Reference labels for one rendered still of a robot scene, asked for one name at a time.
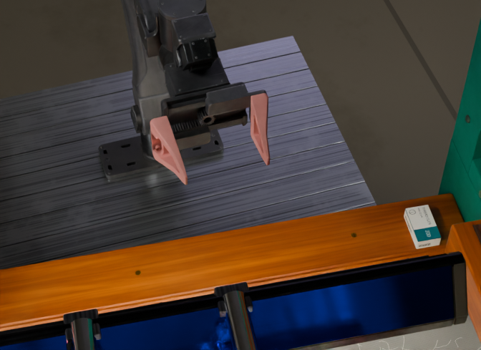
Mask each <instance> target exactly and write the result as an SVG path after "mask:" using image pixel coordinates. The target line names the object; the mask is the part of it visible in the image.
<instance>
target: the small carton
mask: <svg viewBox="0 0 481 350"><path fill-rule="evenodd" d="M404 219H405V221H406V223H407V227H408V229H409V232H410V234H411V236H412V240H413V241H414V244H415V247H416V249H419V248H426V247H431V246H438V245H439V243H440V241H441V235H440V233H439V230H438V228H437V225H436V223H435V221H434V218H433V216H432V213H431V211H430V209H429V206H428V205H422V206H417V207H413V208H406V209H405V212H404Z"/></svg>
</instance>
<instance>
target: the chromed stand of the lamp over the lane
mask: <svg viewBox="0 0 481 350"><path fill-rule="evenodd" d="M247 291H249V289H248V284H247V283H246V282H243V283H236V284H231V285H227V286H219V287H215V288H214V295H215V296H217V297H219V296H222V301H219V302H218V313H219V317H221V318H222V317H225V318H226V321H227V325H228V330H229V334H230V340H231V343H232V346H233V350H259V348H258V343H257V340H256V335H255V331H254V329H253V324H252V321H251V315H250V312H252V311H253V303H252V300H251V297H250V296H246V295H245V294H244V292H247ZM98 317H99V314H98V310H97V309H96V308H95V309H90V310H86V311H78V312H74V313H66V314H64V315H63V320H64V324H70V325H69V328H68V329H66V330H65V338H66V342H67V345H66V348H67V350H98V349H97V340H100V339H101V338H102V335H101V330H100V325H99V324H98V323H96V324H94V321H93V320H92V319H97V318H98Z"/></svg>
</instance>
